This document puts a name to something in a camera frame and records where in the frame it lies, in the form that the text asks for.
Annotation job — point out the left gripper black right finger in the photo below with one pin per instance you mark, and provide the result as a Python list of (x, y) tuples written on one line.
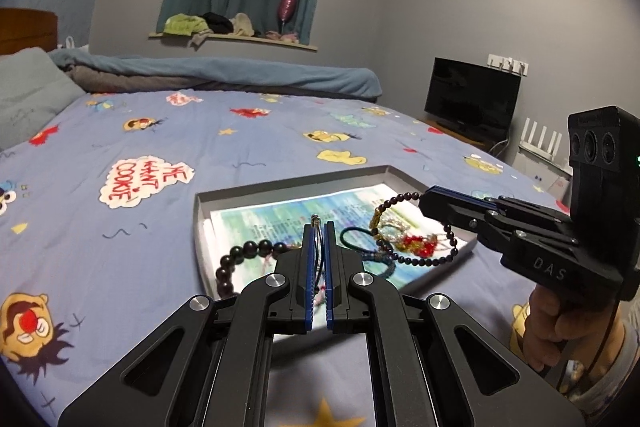
[(328, 246)]

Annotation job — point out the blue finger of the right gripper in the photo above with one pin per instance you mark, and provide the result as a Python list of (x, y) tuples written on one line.
[(473, 219), (444, 196)]

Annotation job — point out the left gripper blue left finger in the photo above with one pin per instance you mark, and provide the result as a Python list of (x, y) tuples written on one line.
[(310, 251)]

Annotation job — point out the red bead gold jewelry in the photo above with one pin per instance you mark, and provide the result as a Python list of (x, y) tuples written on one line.
[(415, 241)]

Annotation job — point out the person's right hand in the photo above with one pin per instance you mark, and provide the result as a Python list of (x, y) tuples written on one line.
[(599, 335)]

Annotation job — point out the printed paper sheet in box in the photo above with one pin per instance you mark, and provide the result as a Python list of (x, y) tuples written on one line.
[(283, 221)]

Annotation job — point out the grey shallow cardboard box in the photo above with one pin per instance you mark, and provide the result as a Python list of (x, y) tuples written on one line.
[(449, 278)]

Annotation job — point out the white wifi router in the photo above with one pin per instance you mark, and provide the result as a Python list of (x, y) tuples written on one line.
[(543, 143)]

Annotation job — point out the black flat monitor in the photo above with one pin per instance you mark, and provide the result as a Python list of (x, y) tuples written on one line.
[(473, 98)]

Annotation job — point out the beige cloth on sill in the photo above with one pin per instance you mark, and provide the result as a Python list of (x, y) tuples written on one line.
[(242, 25)]

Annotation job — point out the pink balloon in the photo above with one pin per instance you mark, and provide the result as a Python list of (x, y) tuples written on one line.
[(286, 10)]

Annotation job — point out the black cloth on sill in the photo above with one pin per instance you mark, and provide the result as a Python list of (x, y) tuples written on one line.
[(218, 24)]

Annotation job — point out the green cloth on sill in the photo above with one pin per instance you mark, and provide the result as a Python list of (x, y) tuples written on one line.
[(184, 25)]

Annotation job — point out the blue folded blanket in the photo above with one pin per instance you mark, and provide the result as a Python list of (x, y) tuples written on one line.
[(131, 74)]

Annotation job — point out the grey-blue pillow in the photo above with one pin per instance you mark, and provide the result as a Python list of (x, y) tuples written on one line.
[(33, 91)]

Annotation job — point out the wooden headboard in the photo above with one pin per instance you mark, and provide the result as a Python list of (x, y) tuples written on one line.
[(26, 28)]

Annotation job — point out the wall socket strip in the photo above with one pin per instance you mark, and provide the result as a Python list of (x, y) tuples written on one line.
[(508, 64)]

